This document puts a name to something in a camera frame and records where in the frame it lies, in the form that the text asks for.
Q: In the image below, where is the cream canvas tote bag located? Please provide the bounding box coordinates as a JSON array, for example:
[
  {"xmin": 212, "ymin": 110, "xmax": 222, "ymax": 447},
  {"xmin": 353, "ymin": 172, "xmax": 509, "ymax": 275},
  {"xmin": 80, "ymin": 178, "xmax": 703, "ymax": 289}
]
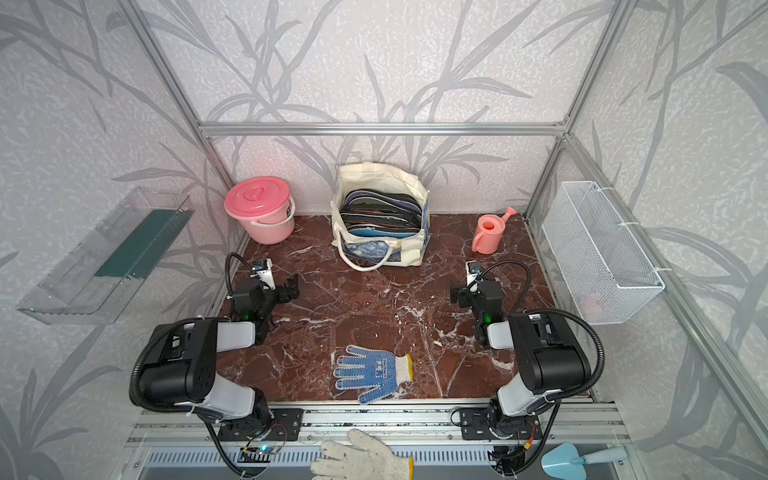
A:
[{"xmin": 331, "ymin": 162, "xmax": 430, "ymax": 272}]

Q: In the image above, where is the black red paddle case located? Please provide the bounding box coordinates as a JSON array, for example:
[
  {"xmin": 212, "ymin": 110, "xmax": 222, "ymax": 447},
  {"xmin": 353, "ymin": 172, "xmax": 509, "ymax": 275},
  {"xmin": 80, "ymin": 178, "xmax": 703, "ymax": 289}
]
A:
[{"xmin": 340, "ymin": 211, "xmax": 422, "ymax": 228}]

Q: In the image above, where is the blue paddle case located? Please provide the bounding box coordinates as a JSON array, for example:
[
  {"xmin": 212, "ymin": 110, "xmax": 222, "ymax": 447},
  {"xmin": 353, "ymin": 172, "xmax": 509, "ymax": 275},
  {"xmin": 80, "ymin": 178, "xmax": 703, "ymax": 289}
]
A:
[{"xmin": 347, "ymin": 225, "xmax": 419, "ymax": 238}]

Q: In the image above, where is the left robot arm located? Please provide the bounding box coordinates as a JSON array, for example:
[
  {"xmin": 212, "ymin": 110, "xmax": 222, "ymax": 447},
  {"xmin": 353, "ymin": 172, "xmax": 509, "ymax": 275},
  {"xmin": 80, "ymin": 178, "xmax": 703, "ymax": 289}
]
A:
[{"xmin": 129, "ymin": 259, "xmax": 303, "ymax": 445}]

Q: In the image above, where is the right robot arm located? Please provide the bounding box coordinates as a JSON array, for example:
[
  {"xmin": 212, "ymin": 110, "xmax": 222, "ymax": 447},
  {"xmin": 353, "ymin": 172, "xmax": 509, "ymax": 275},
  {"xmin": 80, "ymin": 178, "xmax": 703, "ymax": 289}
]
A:
[{"xmin": 450, "ymin": 260, "xmax": 605, "ymax": 442}]

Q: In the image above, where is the pink watering can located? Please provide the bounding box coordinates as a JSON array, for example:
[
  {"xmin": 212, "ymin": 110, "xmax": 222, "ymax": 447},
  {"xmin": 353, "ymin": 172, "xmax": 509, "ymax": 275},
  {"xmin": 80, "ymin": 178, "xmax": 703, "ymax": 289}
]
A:
[{"xmin": 471, "ymin": 207, "xmax": 517, "ymax": 255}]

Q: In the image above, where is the pink bucket with lid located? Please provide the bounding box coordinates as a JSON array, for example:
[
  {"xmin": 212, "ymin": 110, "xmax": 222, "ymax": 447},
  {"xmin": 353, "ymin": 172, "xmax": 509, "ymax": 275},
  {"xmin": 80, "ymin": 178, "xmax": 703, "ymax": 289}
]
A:
[{"xmin": 225, "ymin": 176, "xmax": 296, "ymax": 245}]

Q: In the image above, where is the blue dotted work glove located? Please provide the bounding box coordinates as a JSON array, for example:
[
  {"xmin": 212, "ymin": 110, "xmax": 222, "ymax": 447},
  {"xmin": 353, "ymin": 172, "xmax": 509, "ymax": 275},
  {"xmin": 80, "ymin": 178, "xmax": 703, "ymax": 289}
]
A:
[{"xmin": 333, "ymin": 345, "xmax": 414, "ymax": 405}]

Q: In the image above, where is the black paddle case white trim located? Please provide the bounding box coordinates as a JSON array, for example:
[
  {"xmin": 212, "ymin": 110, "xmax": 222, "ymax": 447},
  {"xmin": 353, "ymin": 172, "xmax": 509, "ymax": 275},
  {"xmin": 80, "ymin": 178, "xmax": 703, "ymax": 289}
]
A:
[{"xmin": 343, "ymin": 189, "xmax": 422, "ymax": 214}]

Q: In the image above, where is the light blue garden trowel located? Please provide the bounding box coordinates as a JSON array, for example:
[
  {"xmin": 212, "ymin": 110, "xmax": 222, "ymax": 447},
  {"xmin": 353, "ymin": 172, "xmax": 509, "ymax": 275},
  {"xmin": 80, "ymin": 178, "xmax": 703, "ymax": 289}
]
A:
[{"xmin": 541, "ymin": 443, "xmax": 628, "ymax": 480}]

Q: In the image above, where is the white knit work glove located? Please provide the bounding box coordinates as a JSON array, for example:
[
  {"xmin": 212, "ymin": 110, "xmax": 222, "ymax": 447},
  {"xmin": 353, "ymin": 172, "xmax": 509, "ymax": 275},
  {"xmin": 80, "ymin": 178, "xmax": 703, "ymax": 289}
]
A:
[{"xmin": 310, "ymin": 429, "xmax": 414, "ymax": 480}]

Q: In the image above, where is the white wire mesh basket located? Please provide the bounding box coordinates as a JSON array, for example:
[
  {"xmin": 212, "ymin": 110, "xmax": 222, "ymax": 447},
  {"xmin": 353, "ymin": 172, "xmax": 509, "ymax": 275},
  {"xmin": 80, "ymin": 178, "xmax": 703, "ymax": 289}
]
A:
[{"xmin": 542, "ymin": 181, "xmax": 665, "ymax": 325}]

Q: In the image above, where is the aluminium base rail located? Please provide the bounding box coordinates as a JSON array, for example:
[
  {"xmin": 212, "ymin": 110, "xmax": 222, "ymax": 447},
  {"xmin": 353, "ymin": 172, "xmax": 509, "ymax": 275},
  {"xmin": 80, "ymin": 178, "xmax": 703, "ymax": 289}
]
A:
[{"xmin": 126, "ymin": 398, "xmax": 631, "ymax": 447}]

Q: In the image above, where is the clear acrylic wall shelf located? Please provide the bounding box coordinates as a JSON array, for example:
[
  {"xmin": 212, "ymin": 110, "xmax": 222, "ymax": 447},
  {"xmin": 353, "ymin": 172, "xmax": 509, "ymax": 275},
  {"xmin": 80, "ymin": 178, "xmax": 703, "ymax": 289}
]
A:
[{"xmin": 17, "ymin": 187, "xmax": 194, "ymax": 325}]

